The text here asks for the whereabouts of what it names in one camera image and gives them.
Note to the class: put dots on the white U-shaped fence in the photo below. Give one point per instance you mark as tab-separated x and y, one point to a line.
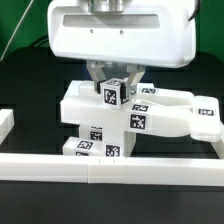
119	170

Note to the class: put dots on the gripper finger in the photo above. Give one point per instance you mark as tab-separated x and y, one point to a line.
136	72
95	69

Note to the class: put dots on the white chair back frame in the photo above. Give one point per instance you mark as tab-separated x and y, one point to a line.
152	111

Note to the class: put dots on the white tagged cube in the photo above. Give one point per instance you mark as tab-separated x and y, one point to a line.
113	93

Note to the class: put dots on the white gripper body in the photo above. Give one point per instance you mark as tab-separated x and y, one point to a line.
158	33

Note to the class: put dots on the grey diagonal rod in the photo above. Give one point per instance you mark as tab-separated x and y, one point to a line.
9	42

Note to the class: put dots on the white chair seat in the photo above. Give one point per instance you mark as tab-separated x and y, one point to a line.
118	143

